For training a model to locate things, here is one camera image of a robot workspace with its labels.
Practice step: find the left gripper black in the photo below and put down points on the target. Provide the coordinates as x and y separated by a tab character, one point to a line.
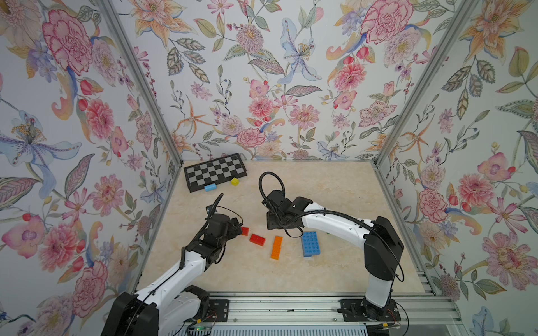
232	230

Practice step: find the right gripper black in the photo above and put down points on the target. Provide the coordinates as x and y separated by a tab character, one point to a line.
270	224

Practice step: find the small orange lego brick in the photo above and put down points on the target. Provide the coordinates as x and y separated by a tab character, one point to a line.
277	244

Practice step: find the long blue lego brick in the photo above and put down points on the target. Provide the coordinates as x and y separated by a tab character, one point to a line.
310	238

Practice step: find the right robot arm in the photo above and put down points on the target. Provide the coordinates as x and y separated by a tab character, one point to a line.
377	238

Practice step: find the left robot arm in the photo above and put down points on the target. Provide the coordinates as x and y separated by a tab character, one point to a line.
172	302

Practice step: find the red lego brick lower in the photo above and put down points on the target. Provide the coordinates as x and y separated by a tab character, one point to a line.
257	240

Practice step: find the light blue cylinder block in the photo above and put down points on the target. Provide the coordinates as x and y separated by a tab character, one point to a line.
210	187

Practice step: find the black grey chessboard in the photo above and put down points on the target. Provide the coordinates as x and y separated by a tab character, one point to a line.
216	171

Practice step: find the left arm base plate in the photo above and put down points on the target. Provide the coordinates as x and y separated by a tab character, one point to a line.
211	310

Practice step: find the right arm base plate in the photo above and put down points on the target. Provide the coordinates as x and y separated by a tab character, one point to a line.
355	310

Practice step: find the aluminium rail frame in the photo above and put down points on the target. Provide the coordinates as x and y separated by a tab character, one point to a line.
316	314

